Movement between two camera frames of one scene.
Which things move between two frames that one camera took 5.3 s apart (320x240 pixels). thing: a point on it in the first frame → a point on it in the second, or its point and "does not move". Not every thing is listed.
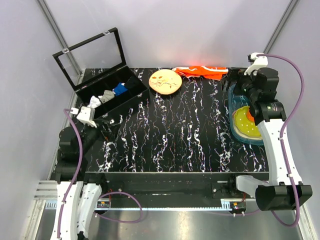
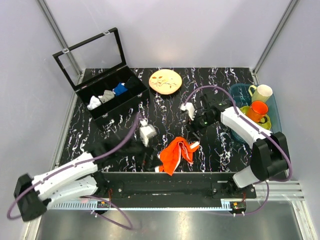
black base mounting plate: x=172 y=185 does not move
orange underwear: x=203 y=71 → x=170 y=155
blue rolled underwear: x=119 y=89 does not move
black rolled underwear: x=132 y=83 does not move
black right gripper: x=236 y=75 → x=193 y=126
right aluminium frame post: x=281 y=25 does not move
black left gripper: x=105 y=133 → x=151 y=162
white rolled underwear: x=94 y=102 does not move
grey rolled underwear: x=108 y=95 does not move
